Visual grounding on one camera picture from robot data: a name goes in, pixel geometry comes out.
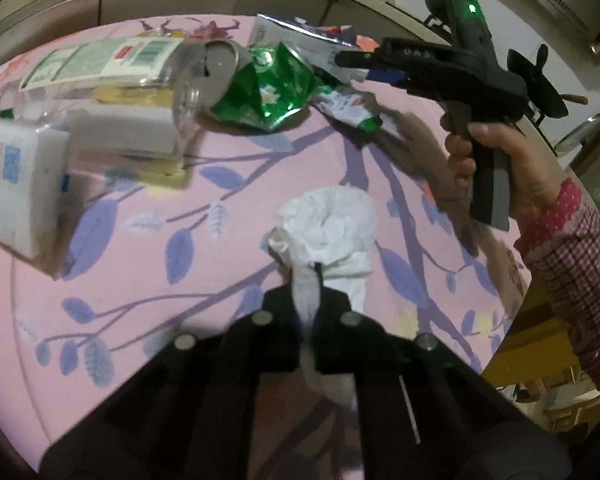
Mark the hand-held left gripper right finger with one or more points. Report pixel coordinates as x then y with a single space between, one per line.
332 335

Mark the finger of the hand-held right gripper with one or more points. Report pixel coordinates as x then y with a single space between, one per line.
357 59
387 76

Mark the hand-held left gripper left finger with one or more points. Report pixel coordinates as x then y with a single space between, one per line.
280 332

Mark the crushed green can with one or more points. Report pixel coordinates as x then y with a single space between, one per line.
265 90

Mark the white tissue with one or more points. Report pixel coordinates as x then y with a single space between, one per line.
330 225

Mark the person's right forearm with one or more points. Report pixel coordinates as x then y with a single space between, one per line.
575 270

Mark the person's right hand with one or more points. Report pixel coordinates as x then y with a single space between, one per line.
530 170

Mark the green and white snack wrapper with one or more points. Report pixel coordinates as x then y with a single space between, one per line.
352 107

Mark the black wok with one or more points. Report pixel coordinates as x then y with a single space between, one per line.
547 95

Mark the metal pot lid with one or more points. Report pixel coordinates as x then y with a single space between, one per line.
580 132

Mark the pink floral tablecloth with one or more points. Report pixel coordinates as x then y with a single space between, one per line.
130 280

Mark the clear plastic oil jug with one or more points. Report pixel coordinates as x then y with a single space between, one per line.
105 57

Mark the white tissue pack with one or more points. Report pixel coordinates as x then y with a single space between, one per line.
15 185

